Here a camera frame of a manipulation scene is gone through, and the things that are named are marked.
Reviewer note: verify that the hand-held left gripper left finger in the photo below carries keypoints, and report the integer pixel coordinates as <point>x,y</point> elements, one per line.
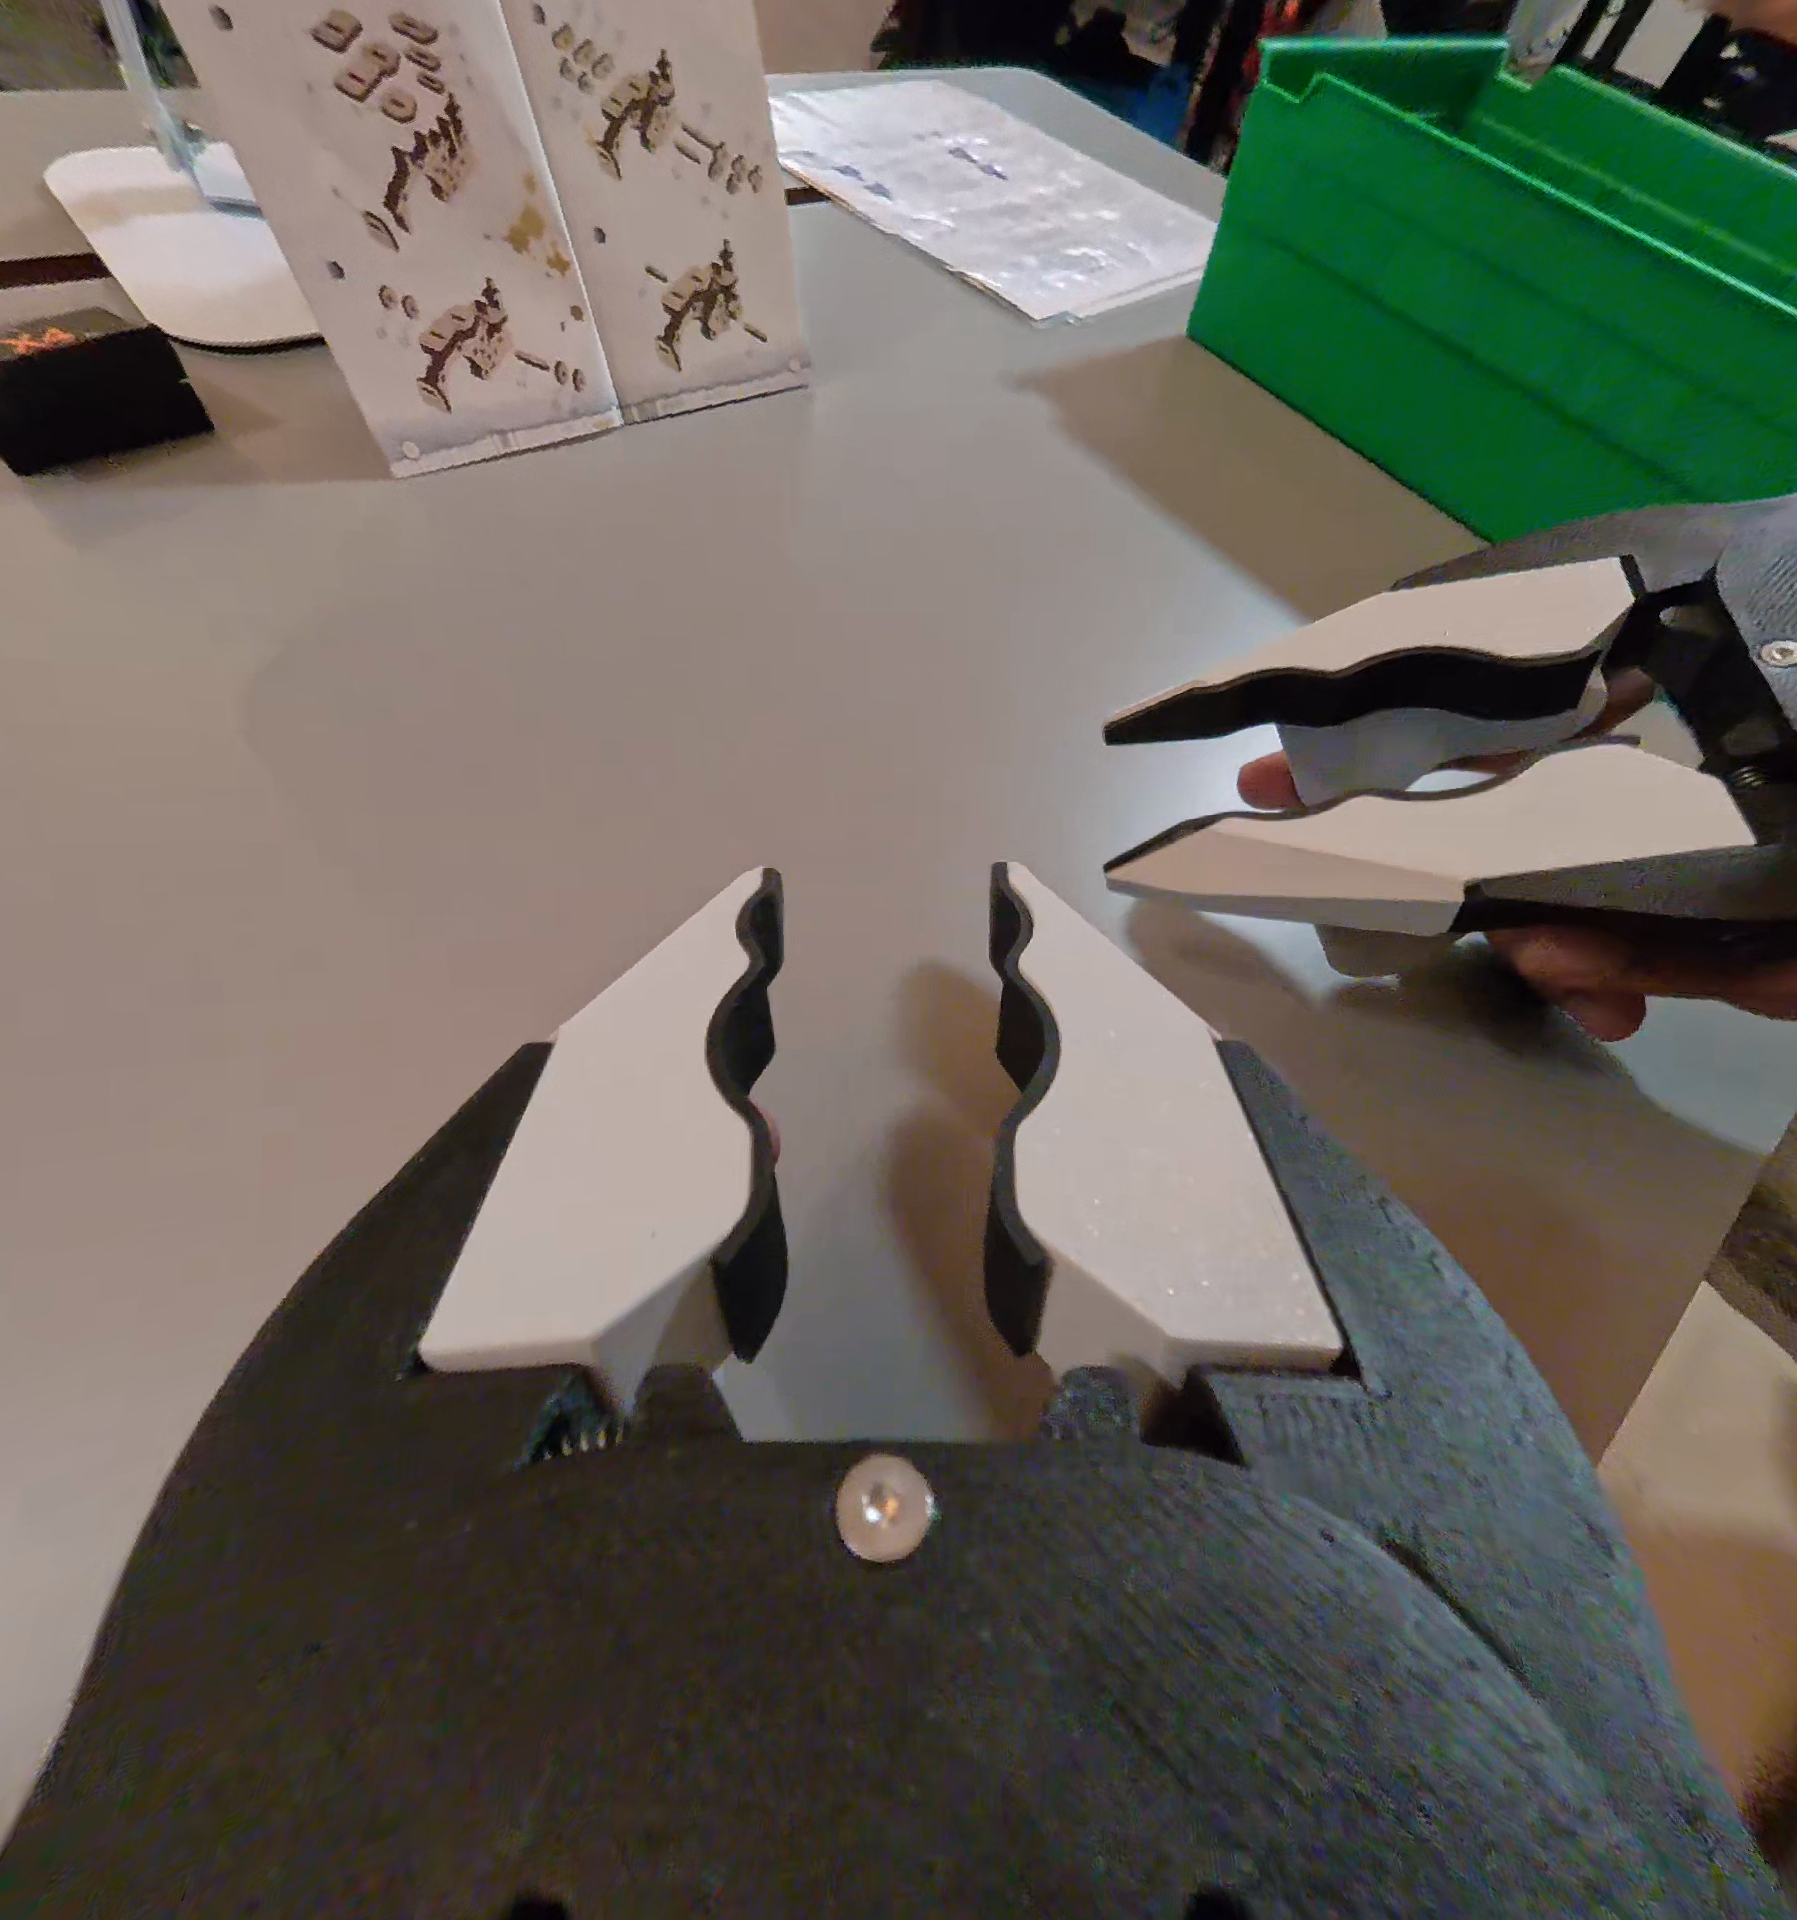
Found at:
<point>598,1185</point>

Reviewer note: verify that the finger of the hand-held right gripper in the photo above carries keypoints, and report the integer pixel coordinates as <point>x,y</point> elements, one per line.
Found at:
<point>1513,849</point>
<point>1468,622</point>

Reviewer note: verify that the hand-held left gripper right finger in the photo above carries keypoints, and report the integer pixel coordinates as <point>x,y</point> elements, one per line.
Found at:
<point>1167,1199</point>

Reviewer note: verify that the person's right hand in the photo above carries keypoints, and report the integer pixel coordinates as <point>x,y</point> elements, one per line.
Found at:
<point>1619,984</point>

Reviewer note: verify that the green plastic bin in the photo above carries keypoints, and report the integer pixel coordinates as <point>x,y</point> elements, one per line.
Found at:
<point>1513,332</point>

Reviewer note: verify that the crinkled clear plastic sheet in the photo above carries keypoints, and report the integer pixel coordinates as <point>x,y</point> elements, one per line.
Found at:
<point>988,197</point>

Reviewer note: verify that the person's beige trousers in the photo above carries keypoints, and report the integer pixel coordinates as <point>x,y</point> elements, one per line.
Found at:
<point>1737,1500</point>

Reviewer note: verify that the small black box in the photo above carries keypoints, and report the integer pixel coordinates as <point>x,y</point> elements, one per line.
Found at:
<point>74,398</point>

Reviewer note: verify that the printed assembly instruction booklet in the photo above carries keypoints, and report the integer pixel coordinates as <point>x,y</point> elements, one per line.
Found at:
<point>464,225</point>

